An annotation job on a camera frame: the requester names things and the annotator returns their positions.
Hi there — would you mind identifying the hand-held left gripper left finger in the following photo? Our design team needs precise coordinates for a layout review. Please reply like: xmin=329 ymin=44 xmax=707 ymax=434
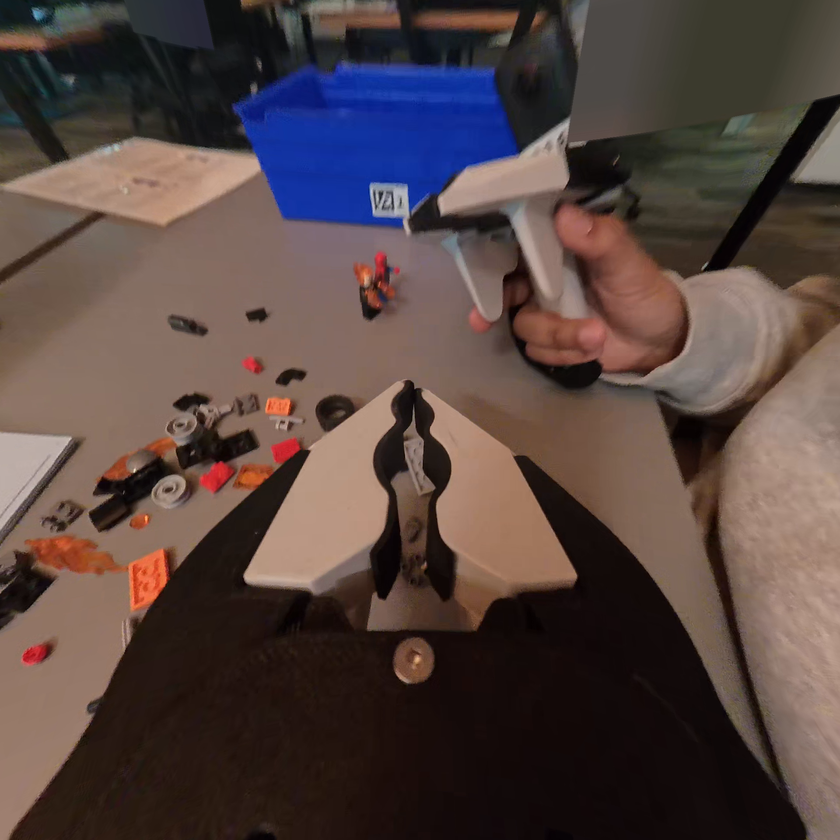
xmin=243 ymin=379 xmax=416 ymax=601

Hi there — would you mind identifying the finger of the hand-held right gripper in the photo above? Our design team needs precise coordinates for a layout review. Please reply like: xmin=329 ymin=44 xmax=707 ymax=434
xmin=440 ymin=225 xmax=521 ymax=324
xmin=402 ymin=154 xmax=571 ymax=236

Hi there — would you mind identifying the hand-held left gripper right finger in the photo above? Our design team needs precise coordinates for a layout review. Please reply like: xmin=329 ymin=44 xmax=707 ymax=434
xmin=416 ymin=387 xmax=580 ymax=632

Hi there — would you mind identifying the red blue lego minifigure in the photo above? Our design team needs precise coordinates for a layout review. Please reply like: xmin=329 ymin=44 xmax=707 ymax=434
xmin=372 ymin=251 xmax=402 ymax=304

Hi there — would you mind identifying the grey lego plate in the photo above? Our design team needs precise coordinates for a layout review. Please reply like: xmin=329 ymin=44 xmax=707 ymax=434
xmin=403 ymin=436 xmax=438 ymax=495

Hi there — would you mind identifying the black flaming lego minifigure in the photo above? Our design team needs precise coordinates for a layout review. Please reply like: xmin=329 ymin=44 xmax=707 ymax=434
xmin=353 ymin=262 xmax=396 ymax=322

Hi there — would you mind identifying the pile of lego pieces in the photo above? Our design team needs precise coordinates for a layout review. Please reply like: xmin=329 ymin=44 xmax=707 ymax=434
xmin=0 ymin=305 xmax=434 ymax=718

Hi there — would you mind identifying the person's right forearm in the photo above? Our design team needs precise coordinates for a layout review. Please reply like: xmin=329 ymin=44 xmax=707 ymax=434
xmin=604 ymin=266 xmax=799 ymax=419

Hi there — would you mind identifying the lego instruction booklet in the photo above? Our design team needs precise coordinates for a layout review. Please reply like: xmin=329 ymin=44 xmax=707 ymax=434
xmin=0 ymin=432 xmax=80 ymax=547

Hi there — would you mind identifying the person's right hand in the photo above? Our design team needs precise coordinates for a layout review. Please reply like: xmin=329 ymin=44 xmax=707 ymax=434
xmin=468 ymin=203 xmax=690 ymax=374

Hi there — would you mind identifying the blue plastic bin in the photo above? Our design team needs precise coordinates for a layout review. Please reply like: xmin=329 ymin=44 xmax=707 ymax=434
xmin=234 ymin=62 xmax=521 ymax=228

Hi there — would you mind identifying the person's grey sweatshirt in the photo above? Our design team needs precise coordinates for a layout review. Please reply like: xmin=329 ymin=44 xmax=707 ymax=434
xmin=686 ymin=276 xmax=840 ymax=840

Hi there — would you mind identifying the laminated paper sheet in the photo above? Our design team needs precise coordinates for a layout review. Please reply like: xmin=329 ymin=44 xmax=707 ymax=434
xmin=0 ymin=136 xmax=263 ymax=228

